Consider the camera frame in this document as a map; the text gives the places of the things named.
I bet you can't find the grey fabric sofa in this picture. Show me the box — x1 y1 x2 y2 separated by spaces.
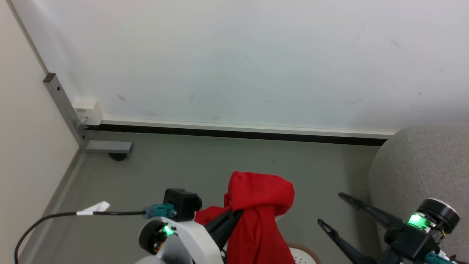
368 124 469 261

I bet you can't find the white wall socket box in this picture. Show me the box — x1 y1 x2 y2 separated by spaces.
72 98 104 126

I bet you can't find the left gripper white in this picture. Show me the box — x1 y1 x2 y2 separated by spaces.
139 209 244 264

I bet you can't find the red clothing item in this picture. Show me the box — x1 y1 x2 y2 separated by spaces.
194 171 296 264

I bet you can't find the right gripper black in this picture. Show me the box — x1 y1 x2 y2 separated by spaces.
317 192 461 264

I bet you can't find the white and black baseboard strip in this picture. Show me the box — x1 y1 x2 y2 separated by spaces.
85 117 396 147

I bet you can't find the black cable with teal plug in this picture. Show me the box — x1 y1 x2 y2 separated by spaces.
14 201 176 264

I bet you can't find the grey metal frame post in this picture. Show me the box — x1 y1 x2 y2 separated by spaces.
43 73 133 161

